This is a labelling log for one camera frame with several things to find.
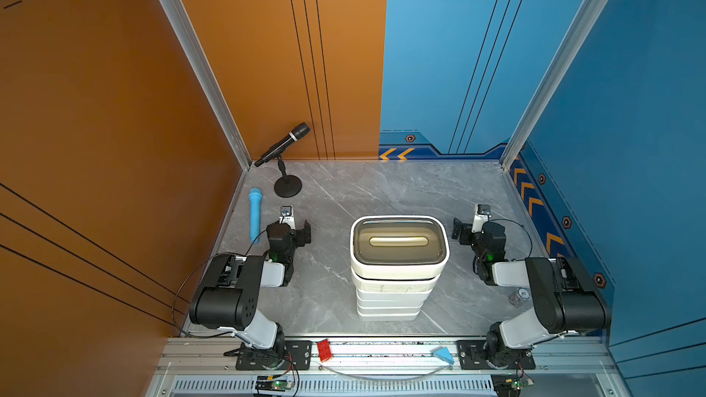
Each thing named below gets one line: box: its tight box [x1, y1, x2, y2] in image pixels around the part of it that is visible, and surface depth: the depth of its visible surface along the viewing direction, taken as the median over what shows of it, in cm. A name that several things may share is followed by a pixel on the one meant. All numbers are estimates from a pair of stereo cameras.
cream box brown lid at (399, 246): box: [349, 214, 451, 280], surface depth 57 cm
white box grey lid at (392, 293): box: [355, 287, 433, 301], surface depth 63 cm
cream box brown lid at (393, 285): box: [351, 272, 442, 294], surface depth 58 cm
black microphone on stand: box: [253, 122, 311, 198], surface depth 98 cm
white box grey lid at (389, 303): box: [355, 298, 425, 309], surface depth 72 cm
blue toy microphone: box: [248, 187, 262, 245], surface depth 104 cm
